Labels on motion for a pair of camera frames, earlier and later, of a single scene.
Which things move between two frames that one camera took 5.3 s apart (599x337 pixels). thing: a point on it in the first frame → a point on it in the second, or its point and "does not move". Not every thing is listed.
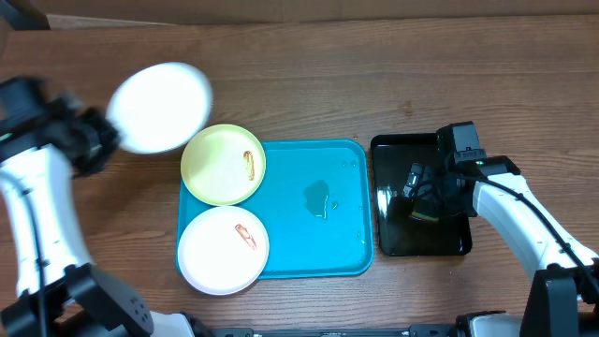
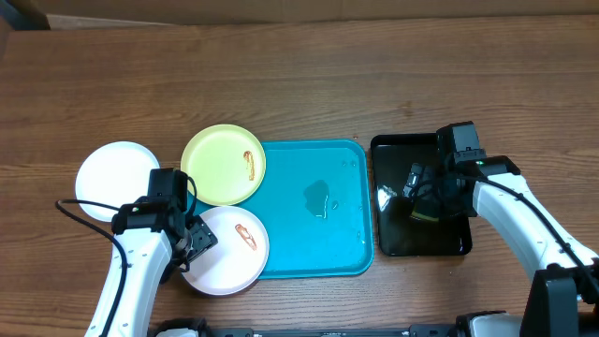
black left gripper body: (104, 139) → (201, 240)
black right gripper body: (429, 183) does not move
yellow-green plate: (223, 165) does not move
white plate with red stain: (223, 251) does not move
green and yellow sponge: (427, 208) does not move
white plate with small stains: (160, 108) → (113, 174)
